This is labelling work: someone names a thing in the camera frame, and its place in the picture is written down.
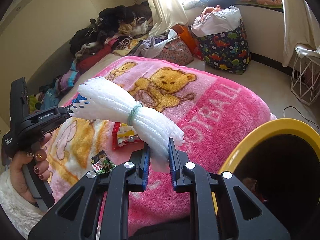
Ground dinosaur print laundry basket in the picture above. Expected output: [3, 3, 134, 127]
[192, 20, 251, 74]

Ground black cable on floor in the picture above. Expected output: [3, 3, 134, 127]
[282, 106, 320, 132]

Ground white foam net bundle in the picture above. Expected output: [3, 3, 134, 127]
[70, 76, 184, 161]

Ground left hand painted nails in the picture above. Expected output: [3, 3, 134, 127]
[9, 132, 52, 204]

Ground yellow-rimmed trash bin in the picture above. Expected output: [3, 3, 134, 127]
[219, 118, 319, 239]

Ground floral pink cushion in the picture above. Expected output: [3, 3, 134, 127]
[155, 38, 194, 66]

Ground white bag in basket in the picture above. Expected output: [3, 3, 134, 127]
[191, 5, 241, 37]

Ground white wire side table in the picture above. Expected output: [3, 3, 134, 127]
[290, 43, 320, 106]

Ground cream curtain left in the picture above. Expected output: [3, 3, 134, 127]
[148, 0, 188, 37]

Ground small green black wrapper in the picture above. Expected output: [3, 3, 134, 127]
[91, 150, 116, 174]

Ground white fleece sleeve forearm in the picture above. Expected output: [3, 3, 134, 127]
[0, 170, 46, 239]

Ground pink bear fleece blanket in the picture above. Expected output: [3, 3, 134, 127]
[45, 56, 274, 235]

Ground cream curtain right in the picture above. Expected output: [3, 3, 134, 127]
[282, 0, 319, 67]

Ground pile of clothes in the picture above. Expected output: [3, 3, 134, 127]
[29, 2, 152, 113]

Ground orange bag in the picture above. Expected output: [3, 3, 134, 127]
[172, 24, 202, 60]

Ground cream curtain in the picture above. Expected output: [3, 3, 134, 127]
[282, 0, 319, 67]
[148, 0, 188, 37]

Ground white yellow snack bag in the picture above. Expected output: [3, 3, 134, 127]
[112, 122, 141, 151]

